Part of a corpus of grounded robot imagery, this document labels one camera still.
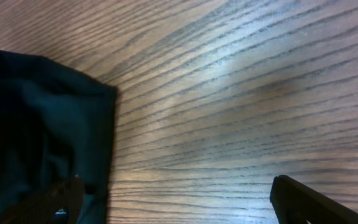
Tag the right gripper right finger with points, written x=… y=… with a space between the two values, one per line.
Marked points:
x=295 y=203

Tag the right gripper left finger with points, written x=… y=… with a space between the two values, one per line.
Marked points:
x=61 y=203

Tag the black t-shirt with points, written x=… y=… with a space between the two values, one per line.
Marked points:
x=55 y=123

